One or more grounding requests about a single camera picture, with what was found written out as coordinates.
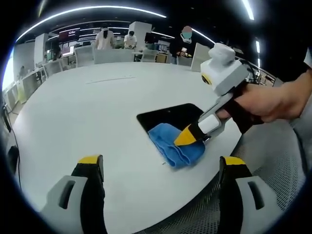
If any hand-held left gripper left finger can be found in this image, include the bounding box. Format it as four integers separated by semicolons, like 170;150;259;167
39;154;108;234

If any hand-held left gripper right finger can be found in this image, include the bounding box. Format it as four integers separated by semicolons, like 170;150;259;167
218;156;287;234

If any black tablet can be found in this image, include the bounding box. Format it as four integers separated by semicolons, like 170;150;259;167
136;103;208;137

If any blue cleaning cloth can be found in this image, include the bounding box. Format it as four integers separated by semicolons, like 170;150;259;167
148;123;206;169

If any person's right hand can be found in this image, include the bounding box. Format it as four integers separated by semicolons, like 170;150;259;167
233;81;294;124

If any white partition board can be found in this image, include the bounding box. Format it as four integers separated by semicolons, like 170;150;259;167
190;42;215;73

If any white mesh office chair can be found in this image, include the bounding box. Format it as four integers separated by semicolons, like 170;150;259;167
146;121;308;234

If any wide white chair back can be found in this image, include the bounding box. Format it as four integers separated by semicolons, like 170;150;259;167
94;48;135;64

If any white low cabinet row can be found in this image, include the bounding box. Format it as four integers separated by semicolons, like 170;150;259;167
4;65;47;105

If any red display screen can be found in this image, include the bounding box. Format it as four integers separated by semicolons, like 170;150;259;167
58;29;80;41

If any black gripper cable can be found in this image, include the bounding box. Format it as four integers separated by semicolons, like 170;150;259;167
241;59;259;83

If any black desk cable port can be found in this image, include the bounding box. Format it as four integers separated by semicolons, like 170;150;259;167
7;145;20;169

